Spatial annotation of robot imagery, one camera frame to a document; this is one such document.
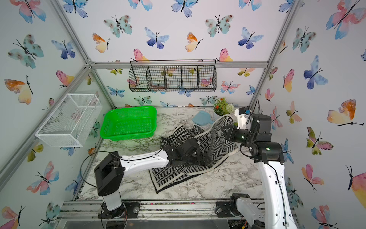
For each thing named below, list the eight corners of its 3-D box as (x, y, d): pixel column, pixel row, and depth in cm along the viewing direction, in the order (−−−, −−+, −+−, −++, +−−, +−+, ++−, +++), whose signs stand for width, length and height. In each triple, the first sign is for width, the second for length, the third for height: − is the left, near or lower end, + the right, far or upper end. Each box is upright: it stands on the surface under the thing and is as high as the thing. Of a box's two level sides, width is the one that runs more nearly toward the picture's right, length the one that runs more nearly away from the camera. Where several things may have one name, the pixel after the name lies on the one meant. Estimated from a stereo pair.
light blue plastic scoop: (194, 126, 111) (194, 124, 109) (190, 115, 119) (190, 113, 116) (212, 123, 113) (213, 120, 111) (207, 112, 121) (208, 109, 118)
